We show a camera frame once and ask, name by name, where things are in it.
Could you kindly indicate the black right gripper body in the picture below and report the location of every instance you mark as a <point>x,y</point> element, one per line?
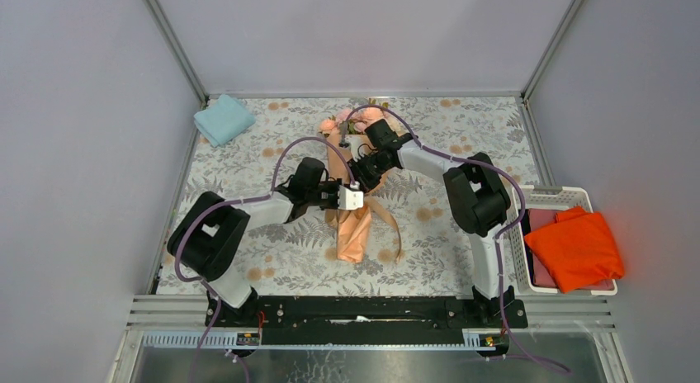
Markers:
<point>368,170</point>

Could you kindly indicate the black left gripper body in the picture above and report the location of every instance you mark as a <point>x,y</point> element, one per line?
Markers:
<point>325,195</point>

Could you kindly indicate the beige ribbon pile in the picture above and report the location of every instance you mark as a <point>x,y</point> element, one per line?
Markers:
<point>353,230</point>

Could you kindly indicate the pile of fake flowers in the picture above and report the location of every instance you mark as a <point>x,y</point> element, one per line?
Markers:
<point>355,124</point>

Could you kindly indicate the peach wrapping paper sheet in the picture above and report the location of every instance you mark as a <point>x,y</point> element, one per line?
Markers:
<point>336,164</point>

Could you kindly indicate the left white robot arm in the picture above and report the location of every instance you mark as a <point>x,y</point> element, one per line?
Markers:
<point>208,238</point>

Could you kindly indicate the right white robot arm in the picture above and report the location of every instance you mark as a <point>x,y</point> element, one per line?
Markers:
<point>477,197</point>

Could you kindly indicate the floral patterned tablecloth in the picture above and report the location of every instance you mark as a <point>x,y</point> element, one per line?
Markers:
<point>299,259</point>

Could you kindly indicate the light blue folded towel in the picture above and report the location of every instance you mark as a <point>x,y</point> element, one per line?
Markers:
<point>223,120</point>

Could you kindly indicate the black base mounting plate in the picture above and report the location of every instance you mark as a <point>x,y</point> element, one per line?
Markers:
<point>376,320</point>

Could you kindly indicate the white plastic basket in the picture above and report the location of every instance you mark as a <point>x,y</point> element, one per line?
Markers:
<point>561,246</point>

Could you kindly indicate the pink cloth in basket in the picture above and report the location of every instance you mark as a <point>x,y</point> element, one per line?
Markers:
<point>538,244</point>

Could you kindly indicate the orange folded cloth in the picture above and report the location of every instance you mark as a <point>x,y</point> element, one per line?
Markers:
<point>577,249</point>

